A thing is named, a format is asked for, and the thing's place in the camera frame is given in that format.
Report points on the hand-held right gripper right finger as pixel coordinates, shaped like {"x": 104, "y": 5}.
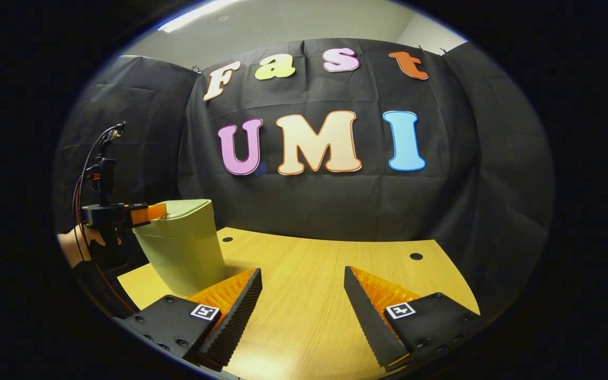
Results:
{"x": 370, "y": 322}

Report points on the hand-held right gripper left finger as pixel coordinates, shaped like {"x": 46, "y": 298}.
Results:
{"x": 240, "y": 316}

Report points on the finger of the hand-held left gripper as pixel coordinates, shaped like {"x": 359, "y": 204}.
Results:
{"x": 148, "y": 214}

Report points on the green desktop garbage bin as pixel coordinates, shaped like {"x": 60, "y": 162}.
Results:
{"x": 182, "y": 248}

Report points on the wooden desktop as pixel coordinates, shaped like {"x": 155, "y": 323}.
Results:
{"x": 309, "y": 274}

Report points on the black backdrop cloth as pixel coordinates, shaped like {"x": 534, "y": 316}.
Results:
{"x": 467, "y": 184}

